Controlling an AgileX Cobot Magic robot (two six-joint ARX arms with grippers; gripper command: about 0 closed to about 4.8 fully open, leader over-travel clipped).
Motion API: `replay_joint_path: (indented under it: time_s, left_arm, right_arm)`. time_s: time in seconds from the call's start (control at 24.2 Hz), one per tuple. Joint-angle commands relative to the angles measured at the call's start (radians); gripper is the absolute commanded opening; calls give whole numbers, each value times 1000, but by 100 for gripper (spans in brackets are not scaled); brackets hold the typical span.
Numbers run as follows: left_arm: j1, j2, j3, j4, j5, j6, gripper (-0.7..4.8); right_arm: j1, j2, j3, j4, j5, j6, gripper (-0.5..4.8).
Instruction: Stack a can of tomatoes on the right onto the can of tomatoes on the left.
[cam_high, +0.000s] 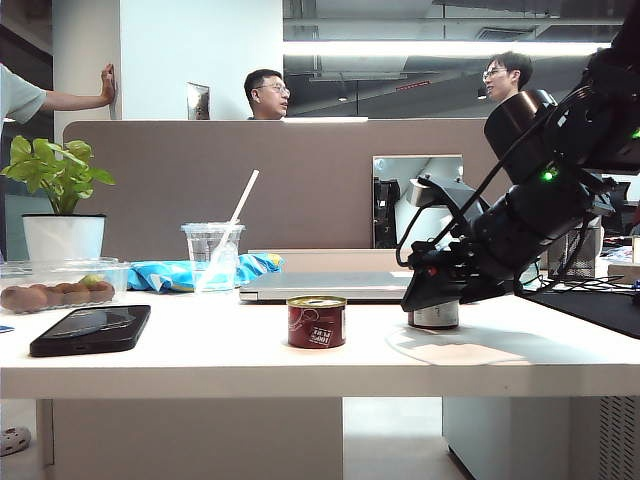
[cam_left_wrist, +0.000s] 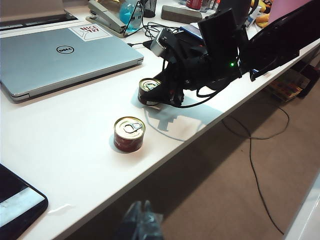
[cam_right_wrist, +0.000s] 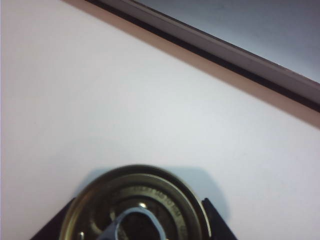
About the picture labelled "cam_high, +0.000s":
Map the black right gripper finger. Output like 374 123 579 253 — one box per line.
400 263 464 314

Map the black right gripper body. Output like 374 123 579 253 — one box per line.
407 233 517 305

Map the dark tomato can white label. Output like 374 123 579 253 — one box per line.
407 298 461 330

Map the red tomato can white print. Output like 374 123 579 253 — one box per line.
286 294 348 350

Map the silver closed laptop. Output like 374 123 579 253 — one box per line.
238 271 415 303

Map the square mirror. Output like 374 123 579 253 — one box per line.
371 154 465 250

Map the black mesh pen holder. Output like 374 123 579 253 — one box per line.
546 218 604 282

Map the black mouse pad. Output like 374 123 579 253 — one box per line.
518 287 640 342

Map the brown box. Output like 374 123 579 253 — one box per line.
606 261 640 285

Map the grey under-desk cabinet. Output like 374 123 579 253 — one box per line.
441 396 640 480

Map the person in light blue shirt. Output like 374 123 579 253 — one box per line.
481 50 534 104

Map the white drinking straw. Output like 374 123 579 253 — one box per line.
195 169 261 293

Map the brown desk partition panel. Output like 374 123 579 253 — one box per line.
63 118 521 274

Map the clear plastic cup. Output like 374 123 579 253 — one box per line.
180 222 247 295

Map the person with glasses dark shirt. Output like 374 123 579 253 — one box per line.
243 68 292 121

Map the blue snack bag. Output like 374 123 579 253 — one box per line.
126 252 286 294

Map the clear plastic fruit container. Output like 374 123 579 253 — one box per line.
0 257 132 316

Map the black smartphone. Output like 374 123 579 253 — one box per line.
28 304 152 359

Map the white plant pot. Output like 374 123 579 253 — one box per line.
21 213 108 263

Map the green leafy plant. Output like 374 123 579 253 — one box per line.
0 135 117 217

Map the person in pale green shirt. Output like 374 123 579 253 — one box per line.
0 61 119 457

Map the black desk cable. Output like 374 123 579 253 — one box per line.
537 273 636 296

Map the silver wall sign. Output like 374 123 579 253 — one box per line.
186 81 211 122

